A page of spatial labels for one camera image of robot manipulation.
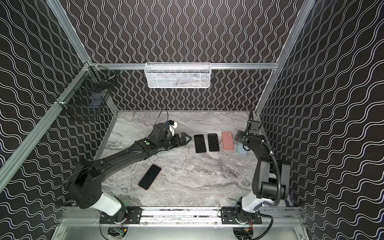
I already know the black smartphone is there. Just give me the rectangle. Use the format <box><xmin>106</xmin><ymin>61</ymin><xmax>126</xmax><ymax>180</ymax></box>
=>
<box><xmin>208</xmin><ymin>134</ymin><xmax>220</xmax><ymax>152</ymax></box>

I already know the black phone pink case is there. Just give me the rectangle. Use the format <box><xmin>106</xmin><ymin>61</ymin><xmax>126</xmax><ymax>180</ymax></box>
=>
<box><xmin>138</xmin><ymin>165</ymin><xmax>162</xmax><ymax>190</ymax></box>

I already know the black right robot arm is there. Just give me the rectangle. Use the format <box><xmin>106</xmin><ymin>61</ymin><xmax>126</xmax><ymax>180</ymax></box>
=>
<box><xmin>235</xmin><ymin>120</ymin><xmax>290</xmax><ymax>224</ymax></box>

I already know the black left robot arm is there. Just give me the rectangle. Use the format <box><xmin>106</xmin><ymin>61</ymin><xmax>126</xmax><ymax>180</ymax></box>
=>
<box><xmin>64</xmin><ymin>121</ymin><xmax>193</xmax><ymax>222</ymax></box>

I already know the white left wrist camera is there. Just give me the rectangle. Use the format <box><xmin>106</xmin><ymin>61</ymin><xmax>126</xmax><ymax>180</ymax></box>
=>
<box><xmin>167</xmin><ymin>120</ymin><xmax>178</xmax><ymax>136</ymax></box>

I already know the white wire basket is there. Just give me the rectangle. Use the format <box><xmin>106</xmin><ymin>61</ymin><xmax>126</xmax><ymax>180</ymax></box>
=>
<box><xmin>144</xmin><ymin>62</ymin><xmax>212</xmax><ymax>89</ymax></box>

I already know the aluminium front rail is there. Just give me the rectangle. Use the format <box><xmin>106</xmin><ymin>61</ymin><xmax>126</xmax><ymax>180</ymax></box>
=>
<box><xmin>61</xmin><ymin>206</ymin><xmax>304</xmax><ymax>227</ymax></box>

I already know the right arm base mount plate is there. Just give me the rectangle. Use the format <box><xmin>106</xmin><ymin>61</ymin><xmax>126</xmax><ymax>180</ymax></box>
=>
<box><xmin>218</xmin><ymin>207</ymin><xmax>262</xmax><ymax>225</ymax></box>

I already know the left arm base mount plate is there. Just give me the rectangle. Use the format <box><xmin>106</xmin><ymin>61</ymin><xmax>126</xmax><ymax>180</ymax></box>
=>
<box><xmin>100</xmin><ymin>207</ymin><xmax>143</xmax><ymax>225</ymax></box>

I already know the black wire basket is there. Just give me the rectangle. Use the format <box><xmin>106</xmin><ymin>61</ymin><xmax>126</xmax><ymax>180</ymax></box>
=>
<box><xmin>61</xmin><ymin>66</ymin><xmax>118</xmax><ymax>122</ymax></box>

